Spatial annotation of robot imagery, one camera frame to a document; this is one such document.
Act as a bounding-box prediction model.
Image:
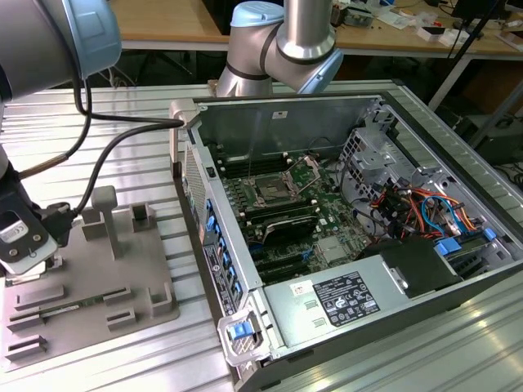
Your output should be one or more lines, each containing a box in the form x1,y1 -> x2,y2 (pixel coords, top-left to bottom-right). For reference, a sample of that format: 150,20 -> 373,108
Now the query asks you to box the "grey plastic parts rack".
2,185 -> 181,371

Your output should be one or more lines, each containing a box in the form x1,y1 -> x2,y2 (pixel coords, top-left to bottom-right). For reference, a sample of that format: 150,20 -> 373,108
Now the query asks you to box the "white paper sheet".
375,10 -> 413,29

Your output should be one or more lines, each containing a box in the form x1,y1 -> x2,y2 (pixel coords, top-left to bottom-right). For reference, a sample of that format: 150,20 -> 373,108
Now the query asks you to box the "open grey PC case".
168,90 -> 523,392

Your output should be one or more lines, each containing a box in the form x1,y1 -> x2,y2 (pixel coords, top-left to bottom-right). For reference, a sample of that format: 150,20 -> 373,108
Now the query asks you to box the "grey power supply unit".
261,255 -> 409,348

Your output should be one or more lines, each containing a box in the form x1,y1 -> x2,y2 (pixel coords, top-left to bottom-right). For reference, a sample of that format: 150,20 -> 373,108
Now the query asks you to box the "black stand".
447,0 -> 503,58

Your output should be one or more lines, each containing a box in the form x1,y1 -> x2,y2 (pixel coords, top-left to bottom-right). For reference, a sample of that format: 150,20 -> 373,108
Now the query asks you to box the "white small box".
416,26 -> 447,42

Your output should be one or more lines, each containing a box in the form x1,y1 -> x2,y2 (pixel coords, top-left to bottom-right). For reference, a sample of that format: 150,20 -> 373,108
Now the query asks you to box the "silver chipset heat sink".
316,236 -> 348,265

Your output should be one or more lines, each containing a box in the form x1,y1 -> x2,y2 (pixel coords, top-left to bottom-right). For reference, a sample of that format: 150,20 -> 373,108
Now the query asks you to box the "thin black cable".
18,75 -> 93,180

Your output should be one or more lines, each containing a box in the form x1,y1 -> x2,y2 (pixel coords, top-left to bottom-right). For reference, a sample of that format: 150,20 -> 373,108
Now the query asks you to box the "black expansion slot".
255,252 -> 311,283

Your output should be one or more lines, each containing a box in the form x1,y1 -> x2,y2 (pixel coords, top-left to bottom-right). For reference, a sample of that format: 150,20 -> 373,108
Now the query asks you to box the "black graphics card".
261,216 -> 320,246

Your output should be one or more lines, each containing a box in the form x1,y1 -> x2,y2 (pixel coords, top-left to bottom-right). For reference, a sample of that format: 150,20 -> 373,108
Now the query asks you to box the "black RAM slot bank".
218,150 -> 287,172
240,196 -> 315,222

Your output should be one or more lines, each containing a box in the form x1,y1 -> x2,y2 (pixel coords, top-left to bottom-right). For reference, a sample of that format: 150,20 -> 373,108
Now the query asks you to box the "metal socket cover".
284,154 -> 326,197

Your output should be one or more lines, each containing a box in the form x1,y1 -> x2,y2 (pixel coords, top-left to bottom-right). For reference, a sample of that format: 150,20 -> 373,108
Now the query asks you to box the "black label sticker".
312,271 -> 381,327

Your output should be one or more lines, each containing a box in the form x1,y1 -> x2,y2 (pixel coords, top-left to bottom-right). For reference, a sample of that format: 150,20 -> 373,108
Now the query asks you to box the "orange and red wire bundle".
367,185 -> 479,242

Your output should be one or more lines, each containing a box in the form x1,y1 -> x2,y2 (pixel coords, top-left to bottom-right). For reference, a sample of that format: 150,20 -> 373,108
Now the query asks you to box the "thick black camera cable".
40,73 -> 185,248

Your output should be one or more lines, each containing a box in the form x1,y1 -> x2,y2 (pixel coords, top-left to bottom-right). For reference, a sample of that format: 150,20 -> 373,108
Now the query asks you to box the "green motherboard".
218,154 -> 383,287

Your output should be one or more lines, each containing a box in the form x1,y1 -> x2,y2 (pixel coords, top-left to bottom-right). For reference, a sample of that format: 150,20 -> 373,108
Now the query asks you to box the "blue disk carrier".
435,238 -> 461,258

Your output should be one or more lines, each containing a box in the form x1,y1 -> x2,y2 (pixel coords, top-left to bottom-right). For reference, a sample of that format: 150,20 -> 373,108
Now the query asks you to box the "CPU socket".
248,173 -> 293,205

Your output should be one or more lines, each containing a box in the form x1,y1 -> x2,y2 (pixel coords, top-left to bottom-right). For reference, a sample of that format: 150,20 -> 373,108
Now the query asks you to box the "perforated metal drive cage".
338,126 -> 413,193

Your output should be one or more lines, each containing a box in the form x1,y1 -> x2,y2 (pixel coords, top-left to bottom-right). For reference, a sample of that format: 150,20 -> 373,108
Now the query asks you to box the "green circuit board device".
341,6 -> 375,28

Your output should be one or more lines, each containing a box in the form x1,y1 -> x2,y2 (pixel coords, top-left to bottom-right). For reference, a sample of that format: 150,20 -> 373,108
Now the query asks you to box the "green RAM stick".
40,296 -> 107,316

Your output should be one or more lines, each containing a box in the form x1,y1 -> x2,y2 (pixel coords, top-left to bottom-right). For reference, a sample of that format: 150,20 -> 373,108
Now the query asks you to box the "wooden desk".
110,0 -> 523,62

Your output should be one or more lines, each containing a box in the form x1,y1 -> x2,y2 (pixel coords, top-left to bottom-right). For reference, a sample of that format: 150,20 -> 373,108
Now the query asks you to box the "blue wire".
420,196 -> 467,234

